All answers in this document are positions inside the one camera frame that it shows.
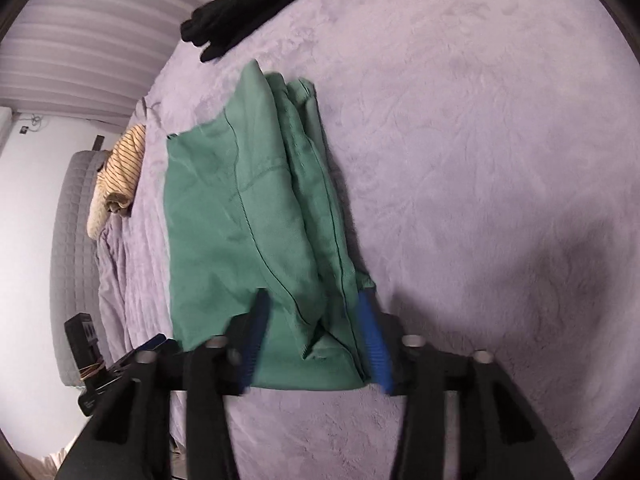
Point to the grey pleated curtain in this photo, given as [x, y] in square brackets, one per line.
[90, 40]

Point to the grey quilted headboard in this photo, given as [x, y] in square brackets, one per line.
[70, 260]

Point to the black garment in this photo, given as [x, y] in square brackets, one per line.
[240, 5]

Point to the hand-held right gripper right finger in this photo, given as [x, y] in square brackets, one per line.
[372, 340]

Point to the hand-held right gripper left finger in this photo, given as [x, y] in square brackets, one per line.
[252, 345]

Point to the lilac fleece blanket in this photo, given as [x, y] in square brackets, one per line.
[475, 185]

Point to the green pants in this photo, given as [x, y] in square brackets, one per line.
[225, 240]

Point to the yellow striped garment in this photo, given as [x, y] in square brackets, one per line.
[120, 175]

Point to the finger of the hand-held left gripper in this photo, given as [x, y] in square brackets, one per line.
[155, 344]

